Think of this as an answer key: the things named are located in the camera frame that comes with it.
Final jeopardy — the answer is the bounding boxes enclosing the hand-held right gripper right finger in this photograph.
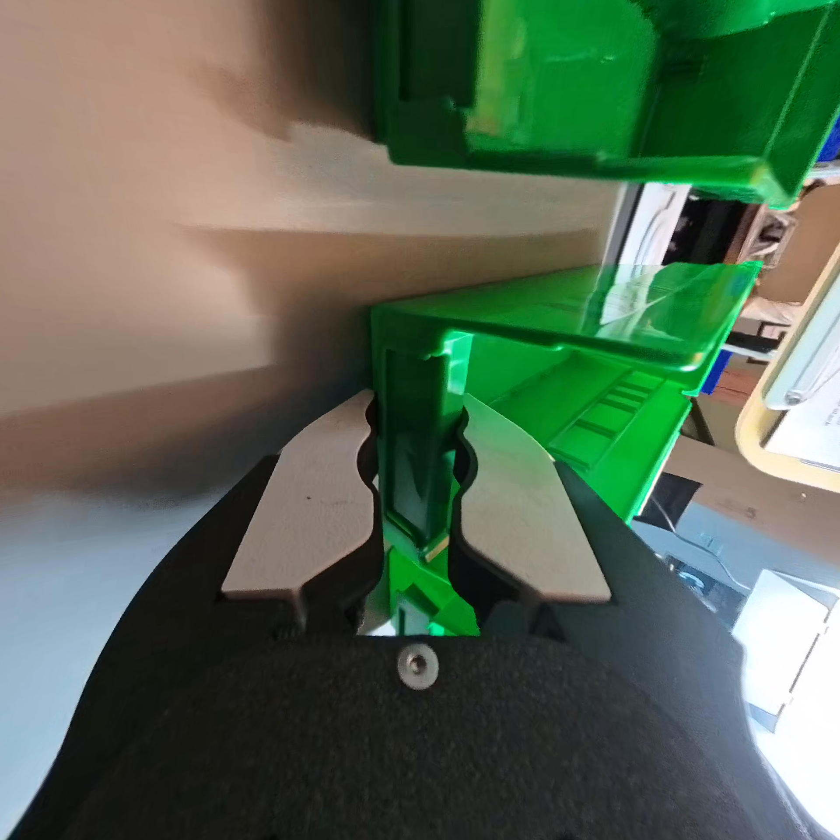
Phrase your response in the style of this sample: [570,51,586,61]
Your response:
[449,394,614,605]

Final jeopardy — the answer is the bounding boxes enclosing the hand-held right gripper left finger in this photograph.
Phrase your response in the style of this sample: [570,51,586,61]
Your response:
[221,388,386,605]

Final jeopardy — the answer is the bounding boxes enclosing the green plastic storage bin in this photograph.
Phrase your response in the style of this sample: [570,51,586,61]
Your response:
[373,0,840,211]
[369,261,765,639]

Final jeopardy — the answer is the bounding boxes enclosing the grey desk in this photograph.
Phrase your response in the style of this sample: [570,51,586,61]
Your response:
[0,0,631,834]

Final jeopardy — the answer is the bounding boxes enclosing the instruction sheet on stand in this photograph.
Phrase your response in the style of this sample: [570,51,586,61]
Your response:
[735,246,840,493]

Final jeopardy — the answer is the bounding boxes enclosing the printed instruction sheet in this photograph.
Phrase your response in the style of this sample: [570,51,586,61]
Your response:
[771,394,840,470]

